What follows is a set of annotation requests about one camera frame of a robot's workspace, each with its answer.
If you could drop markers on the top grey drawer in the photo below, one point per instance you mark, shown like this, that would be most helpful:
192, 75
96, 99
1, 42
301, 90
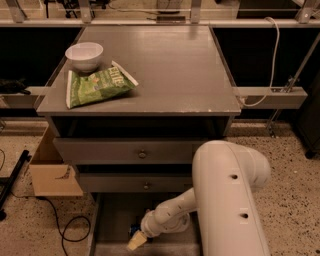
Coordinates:
94, 151

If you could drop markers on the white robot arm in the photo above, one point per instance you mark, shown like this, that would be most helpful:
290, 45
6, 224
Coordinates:
224, 177

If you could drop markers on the cardboard box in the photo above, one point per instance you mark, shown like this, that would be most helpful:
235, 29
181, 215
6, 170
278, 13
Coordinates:
50, 175

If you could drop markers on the middle grey drawer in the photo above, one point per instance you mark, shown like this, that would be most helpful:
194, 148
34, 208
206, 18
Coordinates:
133, 183

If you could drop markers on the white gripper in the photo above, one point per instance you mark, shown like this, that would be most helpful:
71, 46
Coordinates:
148, 225

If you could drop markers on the green chip bag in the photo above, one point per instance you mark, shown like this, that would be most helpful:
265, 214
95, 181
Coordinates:
98, 86

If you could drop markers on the grey drawer cabinet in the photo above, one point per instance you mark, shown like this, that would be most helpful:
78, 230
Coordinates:
183, 93

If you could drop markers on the white ceramic bowl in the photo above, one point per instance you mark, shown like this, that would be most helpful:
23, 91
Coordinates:
85, 57

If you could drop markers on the blue pepsi can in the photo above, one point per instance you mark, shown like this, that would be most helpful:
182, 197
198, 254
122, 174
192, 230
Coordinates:
133, 229

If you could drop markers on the black object on rail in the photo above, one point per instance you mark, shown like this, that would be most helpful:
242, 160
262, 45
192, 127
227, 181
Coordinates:
8, 86

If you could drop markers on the black metal stand leg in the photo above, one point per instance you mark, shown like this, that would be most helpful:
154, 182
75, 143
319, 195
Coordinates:
6, 183

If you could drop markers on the bottom grey open drawer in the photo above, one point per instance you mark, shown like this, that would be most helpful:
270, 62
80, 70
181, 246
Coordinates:
116, 214

